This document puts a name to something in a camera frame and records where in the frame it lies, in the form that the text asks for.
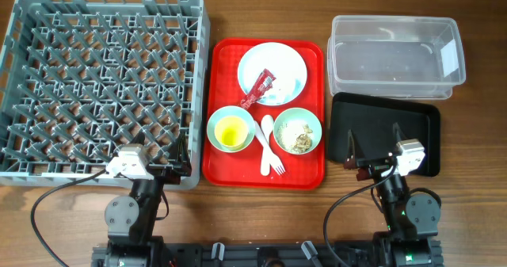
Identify white plastic fork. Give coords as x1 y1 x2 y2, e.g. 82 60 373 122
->
255 116 285 176

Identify red serving tray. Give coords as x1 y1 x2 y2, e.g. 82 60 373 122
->
202 38 325 190

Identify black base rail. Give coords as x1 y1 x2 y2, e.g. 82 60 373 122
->
90 238 444 267

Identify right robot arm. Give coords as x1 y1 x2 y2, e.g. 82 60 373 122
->
344 124 441 241

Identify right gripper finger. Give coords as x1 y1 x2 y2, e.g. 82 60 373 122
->
392 122 405 148
346 129 356 162

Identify food scraps rice and nuts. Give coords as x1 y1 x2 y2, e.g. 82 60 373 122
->
277 122 313 154

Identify light green bowl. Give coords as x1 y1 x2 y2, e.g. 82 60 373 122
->
206 105 255 153
273 108 322 155

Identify yellow plastic cup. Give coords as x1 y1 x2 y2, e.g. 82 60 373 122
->
214 116 248 151

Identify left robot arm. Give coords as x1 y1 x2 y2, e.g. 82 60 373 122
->
105 132 192 246

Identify light blue plate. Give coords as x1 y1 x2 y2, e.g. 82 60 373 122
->
237 42 308 106

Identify red snack wrapper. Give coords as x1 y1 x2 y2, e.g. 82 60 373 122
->
239 69 276 110

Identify white plastic spoon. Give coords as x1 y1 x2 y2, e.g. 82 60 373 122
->
261 115 274 177

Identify grey dishwasher rack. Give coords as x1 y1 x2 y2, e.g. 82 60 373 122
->
1 0 210 189

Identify clear plastic bin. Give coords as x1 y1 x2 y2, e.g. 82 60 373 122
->
326 15 467 100

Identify black tray bin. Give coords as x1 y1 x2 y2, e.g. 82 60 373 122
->
326 93 440 177

